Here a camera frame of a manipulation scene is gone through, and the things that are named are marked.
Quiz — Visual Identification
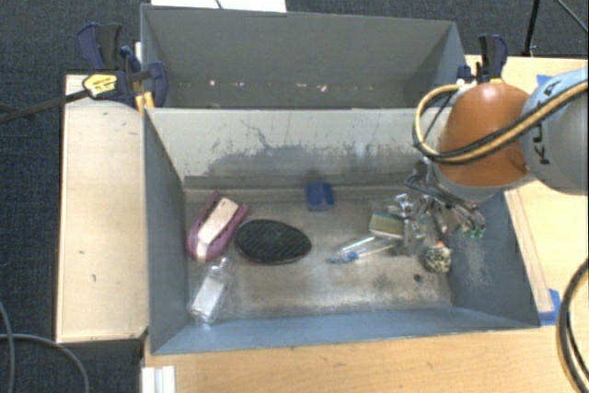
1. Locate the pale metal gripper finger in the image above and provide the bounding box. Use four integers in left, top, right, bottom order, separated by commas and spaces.
393, 192, 431, 218
401, 215, 429, 256

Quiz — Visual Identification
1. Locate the green and yellow sponge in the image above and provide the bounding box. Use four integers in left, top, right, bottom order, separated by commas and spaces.
367, 210, 407, 240

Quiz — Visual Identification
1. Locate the small speckled toy ball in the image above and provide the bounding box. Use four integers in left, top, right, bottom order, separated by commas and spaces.
422, 243, 454, 275

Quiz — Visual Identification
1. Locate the small blue block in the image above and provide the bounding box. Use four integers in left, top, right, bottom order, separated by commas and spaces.
305, 179, 337, 213

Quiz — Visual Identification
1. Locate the grey metal bin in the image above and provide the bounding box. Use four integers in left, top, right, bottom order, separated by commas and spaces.
139, 3, 542, 356

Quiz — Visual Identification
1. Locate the black oval mesh brush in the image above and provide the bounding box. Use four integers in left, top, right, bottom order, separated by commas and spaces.
233, 218, 313, 266

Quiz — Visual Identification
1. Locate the purple and white stapler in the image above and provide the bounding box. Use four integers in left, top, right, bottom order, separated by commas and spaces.
185, 190, 251, 263

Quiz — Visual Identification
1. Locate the clear plastic bottle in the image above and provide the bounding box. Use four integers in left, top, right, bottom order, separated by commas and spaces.
187, 256, 234, 326

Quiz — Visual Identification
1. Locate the pale wood board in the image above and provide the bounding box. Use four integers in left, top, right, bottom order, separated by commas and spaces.
54, 73, 151, 344

